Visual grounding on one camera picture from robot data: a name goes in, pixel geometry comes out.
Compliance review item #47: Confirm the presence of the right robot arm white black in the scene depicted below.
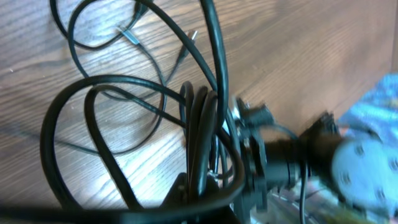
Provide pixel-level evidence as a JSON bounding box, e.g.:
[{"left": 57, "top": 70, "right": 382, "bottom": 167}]
[{"left": 233, "top": 98, "right": 397, "bottom": 219}]

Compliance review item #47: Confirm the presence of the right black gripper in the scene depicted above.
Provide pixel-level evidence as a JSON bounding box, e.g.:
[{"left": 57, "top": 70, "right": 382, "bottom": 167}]
[{"left": 234, "top": 98, "right": 274, "bottom": 218}]

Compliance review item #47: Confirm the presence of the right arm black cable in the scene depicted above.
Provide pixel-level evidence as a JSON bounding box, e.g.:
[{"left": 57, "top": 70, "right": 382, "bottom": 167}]
[{"left": 273, "top": 124, "right": 310, "bottom": 224}]

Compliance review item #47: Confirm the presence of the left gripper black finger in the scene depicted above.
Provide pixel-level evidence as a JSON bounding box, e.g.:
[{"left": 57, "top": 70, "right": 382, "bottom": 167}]
[{"left": 160, "top": 172, "right": 188, "bottom": 208}]

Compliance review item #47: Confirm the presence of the black usb cable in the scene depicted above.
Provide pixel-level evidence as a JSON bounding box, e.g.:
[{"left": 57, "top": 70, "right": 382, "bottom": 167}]
[
  {"left": 40, "top": 0, "right": 246, "bottom": 218},
  {"left": 49, "top": 0, "right": 200, "bottom": 156}
]

